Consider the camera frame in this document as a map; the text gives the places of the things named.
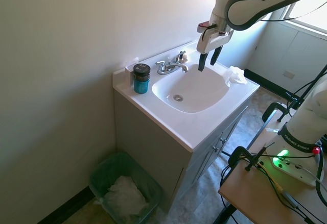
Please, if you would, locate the thin black cable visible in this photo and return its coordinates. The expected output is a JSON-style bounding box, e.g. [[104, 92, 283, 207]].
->
[[219, 163, 240, 224]]

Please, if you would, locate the black C-clamp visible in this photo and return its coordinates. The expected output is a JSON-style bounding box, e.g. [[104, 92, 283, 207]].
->
[[228, 145, 269, 171], [262, 101, 298, 123]]

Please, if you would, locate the grey cable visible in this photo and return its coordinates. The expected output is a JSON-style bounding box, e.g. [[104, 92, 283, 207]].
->
[[300, 167, 327, 185]]

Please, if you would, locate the white vanity sink top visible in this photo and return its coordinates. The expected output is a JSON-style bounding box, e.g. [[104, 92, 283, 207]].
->
[[112, 40, 261, 154]]

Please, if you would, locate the grey cable adapter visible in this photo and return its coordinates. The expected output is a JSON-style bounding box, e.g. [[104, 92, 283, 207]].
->
[[281, 191, 302, 210]]

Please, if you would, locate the wrist camera with red mount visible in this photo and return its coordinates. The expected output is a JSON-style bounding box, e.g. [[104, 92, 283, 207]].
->
[[197, 21, 218, 34]]

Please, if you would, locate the bright window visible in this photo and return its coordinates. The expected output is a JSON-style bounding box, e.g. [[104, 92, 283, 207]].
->
[[283, 0, 327, 35]]

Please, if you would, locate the black baseboard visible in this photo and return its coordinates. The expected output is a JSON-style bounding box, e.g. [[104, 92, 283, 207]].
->
[[242, 68, 306, 100], [37, 185, 96, 224]]

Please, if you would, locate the chrome faucet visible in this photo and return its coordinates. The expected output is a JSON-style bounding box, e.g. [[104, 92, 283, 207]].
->
[[155, 51, 190, 76]]

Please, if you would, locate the crumpled white plastic bag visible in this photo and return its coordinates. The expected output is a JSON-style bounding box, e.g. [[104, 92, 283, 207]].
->
[[101, 175, 151, 222]]

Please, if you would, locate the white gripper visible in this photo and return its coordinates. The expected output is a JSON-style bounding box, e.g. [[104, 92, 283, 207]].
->
[[196, 29, 232, 72]]

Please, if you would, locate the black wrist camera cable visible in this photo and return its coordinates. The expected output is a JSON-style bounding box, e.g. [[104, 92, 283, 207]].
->
[[200, 3, 327, 42]]

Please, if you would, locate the teal jar with black lid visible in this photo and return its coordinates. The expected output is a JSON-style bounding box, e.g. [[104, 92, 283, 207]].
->
[[132, 63, 151, 94]]

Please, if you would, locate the green trash bin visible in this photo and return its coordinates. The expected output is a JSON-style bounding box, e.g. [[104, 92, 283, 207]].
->
[[88, 151, 165, 224]]

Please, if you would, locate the yellow cable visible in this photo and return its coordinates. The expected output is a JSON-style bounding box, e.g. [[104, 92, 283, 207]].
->
[[257, 161, 285, 194]]

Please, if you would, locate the grey vanity cabinet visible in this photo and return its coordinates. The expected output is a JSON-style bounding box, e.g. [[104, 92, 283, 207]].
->
[[113, 88, 250, 213]]

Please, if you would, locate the white tissue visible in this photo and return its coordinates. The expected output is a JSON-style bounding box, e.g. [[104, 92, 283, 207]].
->
[[222, 65, 248, 88]]

